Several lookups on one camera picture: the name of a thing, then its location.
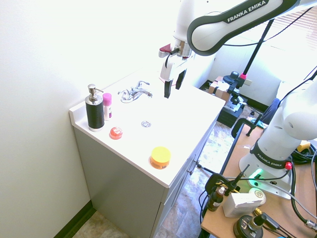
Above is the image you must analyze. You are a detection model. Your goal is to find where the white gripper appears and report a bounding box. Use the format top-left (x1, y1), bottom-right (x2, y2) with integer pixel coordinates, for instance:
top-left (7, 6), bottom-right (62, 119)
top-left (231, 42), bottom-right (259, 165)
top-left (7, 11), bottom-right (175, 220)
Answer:
top-left (159, 52), bottom-right (194, 99)

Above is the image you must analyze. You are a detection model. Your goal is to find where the white sink countertop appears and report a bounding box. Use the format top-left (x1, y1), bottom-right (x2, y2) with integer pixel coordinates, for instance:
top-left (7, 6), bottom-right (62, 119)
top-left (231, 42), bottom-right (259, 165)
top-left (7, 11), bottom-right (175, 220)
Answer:
top-left (69, 67), bottom-right (226, 188)

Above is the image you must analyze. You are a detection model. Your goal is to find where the white bottle with pink cap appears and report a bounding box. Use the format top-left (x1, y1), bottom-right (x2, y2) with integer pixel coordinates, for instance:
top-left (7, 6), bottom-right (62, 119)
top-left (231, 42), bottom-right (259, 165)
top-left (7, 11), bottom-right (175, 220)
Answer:
top-left (102, 93), bottom-right (113, 121)

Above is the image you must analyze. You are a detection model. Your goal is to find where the orange jar with yellow lid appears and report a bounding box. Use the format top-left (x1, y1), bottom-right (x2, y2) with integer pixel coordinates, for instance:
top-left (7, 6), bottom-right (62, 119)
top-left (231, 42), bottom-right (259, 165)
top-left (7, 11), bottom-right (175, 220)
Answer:
top-left (150, 146), bottom-right (172, 171)

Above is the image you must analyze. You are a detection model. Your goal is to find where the red round soap container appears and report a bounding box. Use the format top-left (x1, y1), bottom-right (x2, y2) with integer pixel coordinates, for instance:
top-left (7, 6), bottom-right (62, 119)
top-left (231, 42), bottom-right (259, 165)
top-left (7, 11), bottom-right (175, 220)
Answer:
top-left (109, 126), bottom-right (123, 140)

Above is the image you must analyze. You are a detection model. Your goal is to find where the black C-clamp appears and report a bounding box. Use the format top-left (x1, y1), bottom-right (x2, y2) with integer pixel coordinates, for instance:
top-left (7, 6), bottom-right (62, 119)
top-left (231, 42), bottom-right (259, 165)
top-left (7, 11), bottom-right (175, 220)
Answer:
top-left (204, 164), bottom-right (250, 199)
top-left (231, 118), bottom-right (259, 137)

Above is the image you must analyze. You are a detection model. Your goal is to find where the black chrome soap dispenser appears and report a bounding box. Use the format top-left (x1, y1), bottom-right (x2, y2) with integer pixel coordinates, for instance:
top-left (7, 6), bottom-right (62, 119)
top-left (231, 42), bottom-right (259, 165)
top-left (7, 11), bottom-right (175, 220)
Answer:
top-left (85, 84), bottom-right (105, 132)

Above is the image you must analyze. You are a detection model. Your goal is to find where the grey vanity cabinet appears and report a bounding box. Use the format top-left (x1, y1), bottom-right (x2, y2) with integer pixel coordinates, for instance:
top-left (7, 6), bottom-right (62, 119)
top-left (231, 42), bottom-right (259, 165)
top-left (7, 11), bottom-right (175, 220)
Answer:
top-left (73, 112), bottom-right (221, 238)

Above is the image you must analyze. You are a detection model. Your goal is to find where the brown dropper bottle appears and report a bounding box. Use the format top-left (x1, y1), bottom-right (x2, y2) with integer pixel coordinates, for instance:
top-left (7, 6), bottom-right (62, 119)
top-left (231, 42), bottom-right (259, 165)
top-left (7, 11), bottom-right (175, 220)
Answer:
top-left (207, 186), bottom-right (226, 212)

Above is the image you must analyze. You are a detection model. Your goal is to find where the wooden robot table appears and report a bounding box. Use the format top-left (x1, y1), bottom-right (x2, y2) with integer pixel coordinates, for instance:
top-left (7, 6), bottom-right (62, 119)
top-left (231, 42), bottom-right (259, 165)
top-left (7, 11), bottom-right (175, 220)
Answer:
top-left (201, 123), bottom-right (317, 238)

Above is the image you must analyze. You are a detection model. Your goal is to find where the white cardboard box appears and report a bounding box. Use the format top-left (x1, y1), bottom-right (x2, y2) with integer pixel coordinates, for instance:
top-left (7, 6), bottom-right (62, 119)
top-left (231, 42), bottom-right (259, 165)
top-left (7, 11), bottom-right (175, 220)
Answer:
top-left (222, 192), bottom-right (263, 219)

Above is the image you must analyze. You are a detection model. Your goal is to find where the round white tin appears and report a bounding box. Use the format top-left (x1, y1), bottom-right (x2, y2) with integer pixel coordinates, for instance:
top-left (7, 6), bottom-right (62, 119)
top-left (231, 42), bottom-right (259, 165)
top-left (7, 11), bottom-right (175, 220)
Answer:
top-left (248, 187), bottom-right (266, 205)

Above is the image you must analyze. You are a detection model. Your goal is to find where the round black tin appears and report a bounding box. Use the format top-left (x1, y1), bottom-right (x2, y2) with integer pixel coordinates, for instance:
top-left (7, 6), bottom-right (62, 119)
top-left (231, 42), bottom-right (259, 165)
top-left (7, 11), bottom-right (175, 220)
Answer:
top-left (233, 214), bottom-right (266, 238)

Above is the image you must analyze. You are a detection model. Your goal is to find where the dark red wrist camera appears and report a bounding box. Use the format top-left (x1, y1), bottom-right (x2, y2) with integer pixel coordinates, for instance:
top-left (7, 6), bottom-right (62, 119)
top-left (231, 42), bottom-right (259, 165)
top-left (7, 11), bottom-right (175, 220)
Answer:
top-left (158, 43), bottom-right (172, 58)

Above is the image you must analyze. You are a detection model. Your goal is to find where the black tripod head with camera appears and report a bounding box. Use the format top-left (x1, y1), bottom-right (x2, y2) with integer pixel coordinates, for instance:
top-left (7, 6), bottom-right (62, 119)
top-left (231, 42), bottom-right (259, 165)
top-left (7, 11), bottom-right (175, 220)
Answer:
top-left (223, 71), bottom-right (248, 106)

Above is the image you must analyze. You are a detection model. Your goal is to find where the black camera stand pole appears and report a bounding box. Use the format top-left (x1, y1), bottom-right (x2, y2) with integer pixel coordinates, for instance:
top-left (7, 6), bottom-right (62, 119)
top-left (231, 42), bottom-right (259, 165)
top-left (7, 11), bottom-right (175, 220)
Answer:
top-left (241, 19), bottom-right (274, 79)

